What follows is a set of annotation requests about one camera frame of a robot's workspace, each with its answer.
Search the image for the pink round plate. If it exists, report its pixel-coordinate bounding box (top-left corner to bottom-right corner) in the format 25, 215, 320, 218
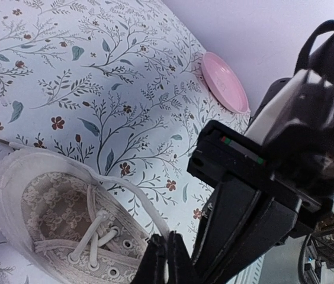
201, 52, 250, 114

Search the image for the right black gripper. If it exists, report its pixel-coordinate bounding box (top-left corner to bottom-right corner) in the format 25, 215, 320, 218
187, 120, 334, 283

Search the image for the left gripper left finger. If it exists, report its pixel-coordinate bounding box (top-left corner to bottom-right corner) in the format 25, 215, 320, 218
131, 234, 167, 284

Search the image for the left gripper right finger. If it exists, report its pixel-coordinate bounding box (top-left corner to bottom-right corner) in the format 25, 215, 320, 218
168, 231, 200, 284

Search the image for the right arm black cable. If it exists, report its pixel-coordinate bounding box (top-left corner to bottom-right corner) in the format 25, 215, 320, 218
298, 233, 316, 284

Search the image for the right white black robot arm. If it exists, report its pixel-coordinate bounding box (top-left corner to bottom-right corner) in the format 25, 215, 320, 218
188, 20, 334, 283

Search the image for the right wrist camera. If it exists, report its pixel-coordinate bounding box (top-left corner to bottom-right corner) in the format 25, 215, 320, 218
245, 70, 334, 193

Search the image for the floral patterned table mat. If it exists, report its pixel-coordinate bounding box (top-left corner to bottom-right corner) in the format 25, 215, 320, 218
0, 1, 250, 283

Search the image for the cream white sneaker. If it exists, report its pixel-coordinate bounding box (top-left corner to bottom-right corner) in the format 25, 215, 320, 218
0, 144, 170, 283

